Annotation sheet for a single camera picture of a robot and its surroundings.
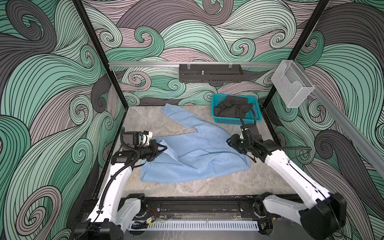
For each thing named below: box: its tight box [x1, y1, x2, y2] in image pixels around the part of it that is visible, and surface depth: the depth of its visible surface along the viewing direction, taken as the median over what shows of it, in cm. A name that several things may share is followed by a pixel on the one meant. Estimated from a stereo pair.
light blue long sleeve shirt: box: [140, 103, 251, 184], surface depth 88 cm
